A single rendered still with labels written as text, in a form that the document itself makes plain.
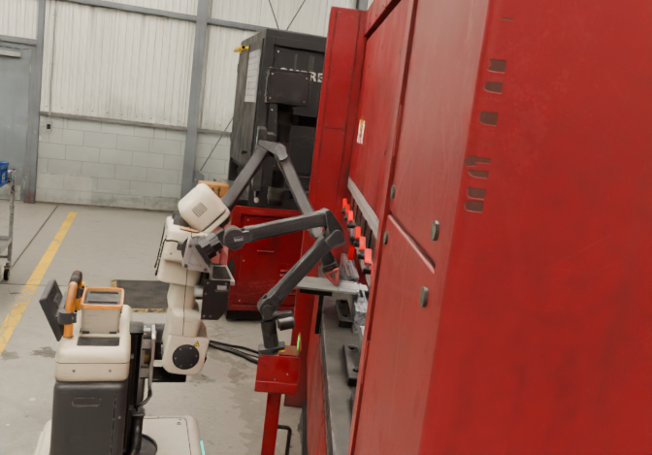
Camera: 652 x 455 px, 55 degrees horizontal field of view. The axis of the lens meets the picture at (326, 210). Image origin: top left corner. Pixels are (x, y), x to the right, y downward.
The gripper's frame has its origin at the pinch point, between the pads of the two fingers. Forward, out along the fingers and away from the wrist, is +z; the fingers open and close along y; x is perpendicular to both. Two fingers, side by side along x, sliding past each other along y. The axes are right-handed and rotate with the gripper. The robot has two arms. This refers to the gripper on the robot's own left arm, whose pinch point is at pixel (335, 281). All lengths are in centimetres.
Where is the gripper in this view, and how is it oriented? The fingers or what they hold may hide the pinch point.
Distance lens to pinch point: 275.7
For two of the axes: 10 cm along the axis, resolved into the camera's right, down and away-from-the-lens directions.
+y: -0.2, -1.5, 9.9
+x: -9.4, 3.4, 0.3
